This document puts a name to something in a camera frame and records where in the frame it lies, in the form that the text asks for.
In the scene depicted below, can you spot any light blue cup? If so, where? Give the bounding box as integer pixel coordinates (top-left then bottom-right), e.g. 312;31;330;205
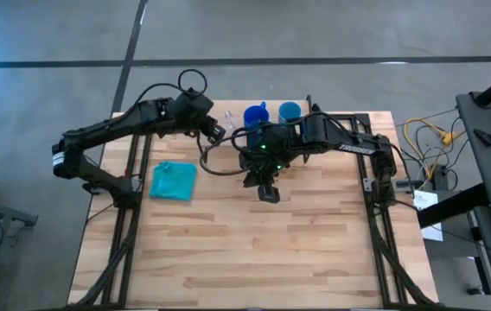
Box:
277;100;303;124

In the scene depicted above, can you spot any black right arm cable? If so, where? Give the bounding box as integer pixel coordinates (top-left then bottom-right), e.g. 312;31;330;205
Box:
198;125;264;177

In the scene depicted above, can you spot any teal folded cloth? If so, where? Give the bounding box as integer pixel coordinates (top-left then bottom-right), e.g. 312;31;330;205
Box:
148;161;198;202

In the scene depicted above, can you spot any clear plastic piece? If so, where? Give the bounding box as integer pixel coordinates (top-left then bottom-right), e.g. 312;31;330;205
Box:
221;110;239;134

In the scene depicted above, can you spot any black desk crossbar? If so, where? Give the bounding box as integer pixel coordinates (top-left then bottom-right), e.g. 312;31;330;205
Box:
416;182;491;229

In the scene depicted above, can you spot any white paper sheet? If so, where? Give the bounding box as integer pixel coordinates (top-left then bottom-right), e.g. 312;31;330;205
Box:
412;189;444;242

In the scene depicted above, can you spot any black aluminium table frame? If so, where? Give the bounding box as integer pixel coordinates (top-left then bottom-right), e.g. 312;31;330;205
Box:
67;111;442;310

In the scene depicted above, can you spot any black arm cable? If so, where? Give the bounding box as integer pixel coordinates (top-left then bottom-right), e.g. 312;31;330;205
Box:
198;125;264;177
131;67;209;117

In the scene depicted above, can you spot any yellow cable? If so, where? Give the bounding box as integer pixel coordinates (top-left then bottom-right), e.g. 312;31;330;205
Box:
403;117;455;181

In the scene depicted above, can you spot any black power strip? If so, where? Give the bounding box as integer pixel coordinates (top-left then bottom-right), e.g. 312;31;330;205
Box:
433;166;459;191

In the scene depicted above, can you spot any dark blue mug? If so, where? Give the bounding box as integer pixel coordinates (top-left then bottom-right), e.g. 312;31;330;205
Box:
243;101;271;150

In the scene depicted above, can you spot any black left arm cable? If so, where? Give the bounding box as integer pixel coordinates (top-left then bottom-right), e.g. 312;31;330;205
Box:
131;67;209;117

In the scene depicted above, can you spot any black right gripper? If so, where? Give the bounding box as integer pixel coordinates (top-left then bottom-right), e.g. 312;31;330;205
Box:
237;121;303;205

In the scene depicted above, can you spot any wooden shelf with black legs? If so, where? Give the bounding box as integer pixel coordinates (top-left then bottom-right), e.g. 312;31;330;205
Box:
196;99;318;166

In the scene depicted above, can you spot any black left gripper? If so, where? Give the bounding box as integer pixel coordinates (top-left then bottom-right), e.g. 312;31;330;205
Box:
170;87;228;145

